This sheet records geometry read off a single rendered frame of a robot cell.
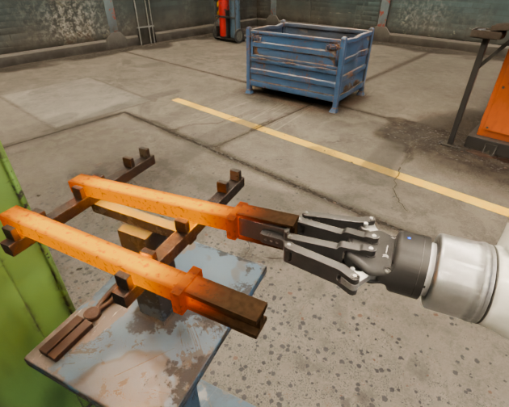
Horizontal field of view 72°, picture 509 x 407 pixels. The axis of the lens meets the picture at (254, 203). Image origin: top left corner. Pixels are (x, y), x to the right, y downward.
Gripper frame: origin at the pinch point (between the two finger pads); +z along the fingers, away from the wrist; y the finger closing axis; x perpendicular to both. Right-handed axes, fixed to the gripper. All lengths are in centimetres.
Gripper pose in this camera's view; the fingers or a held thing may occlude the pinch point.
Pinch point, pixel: (266, 226)
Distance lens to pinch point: 48.1
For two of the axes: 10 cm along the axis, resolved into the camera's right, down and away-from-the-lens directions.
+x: -0.1, -8.3, -5.6
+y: 4.1, -5.1, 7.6
